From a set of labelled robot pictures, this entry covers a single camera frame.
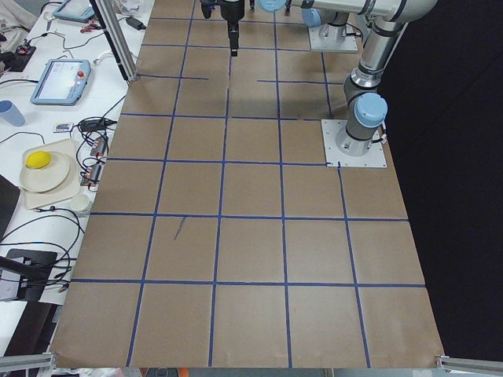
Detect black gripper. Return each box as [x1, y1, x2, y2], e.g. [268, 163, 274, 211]
[219, 0, 244, 57]

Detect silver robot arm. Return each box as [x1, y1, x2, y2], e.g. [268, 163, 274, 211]
[252, 0, 436, 157]
[302, 8, 350, 40]

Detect black monitor stand base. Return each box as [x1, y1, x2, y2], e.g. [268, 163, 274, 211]
[1, 248, 57, 302]

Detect black power adapter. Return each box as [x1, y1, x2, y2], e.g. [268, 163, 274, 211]
[125, 16, 146, 31]

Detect far blue teach pendant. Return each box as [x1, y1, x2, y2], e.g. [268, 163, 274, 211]
[53, 0, 94, 23]

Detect blue teach pendant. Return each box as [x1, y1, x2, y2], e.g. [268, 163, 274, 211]
[31, 59, 91, 106]
[53, 0, 94, 23]

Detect near blue teach pendant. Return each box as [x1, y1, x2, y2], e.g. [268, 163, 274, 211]
[31, 59, 91, 106]

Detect small colourful card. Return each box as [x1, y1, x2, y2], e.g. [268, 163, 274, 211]
[53, 123, 75, 133]

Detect brown paper table cover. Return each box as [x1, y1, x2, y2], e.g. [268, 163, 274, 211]
[51, 1, 442, 368]

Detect white paper cup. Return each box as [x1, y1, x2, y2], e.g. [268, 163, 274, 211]
[70, 194, 93, 217]

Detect yellow lemon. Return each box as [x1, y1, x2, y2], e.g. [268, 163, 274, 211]
[24, 151, 51, 169]

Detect light blue cup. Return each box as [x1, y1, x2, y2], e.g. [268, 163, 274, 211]
[0, 100, 25, 126]

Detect round beige plate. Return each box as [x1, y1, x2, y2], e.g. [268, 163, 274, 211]
[20, 152, 70, 192]

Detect square beige tray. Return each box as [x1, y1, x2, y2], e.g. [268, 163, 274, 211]
[20, 138, 80, 210]

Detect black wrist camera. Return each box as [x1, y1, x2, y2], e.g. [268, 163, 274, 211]
[200, 0, 217, 19]

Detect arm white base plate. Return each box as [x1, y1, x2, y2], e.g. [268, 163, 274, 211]
[308, 24, 358, 53]
[321, 119, 387, 168]

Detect aluminium frame post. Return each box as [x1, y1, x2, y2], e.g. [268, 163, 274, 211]
[90, 0, 138, 82]

